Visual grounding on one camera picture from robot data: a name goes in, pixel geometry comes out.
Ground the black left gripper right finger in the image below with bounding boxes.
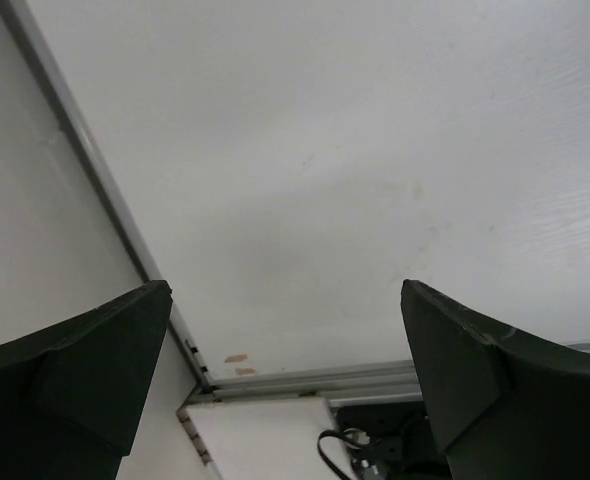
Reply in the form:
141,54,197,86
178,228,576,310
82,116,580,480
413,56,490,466
400,280,590,479

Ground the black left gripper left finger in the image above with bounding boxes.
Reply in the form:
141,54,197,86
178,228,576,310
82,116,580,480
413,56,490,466
0,280,172,479

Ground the aluminium table frame rail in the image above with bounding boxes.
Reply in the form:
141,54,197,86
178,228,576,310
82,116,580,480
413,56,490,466
0,1,590,404

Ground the black cable at base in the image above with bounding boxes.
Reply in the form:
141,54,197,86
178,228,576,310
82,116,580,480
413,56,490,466
317,428,371,480

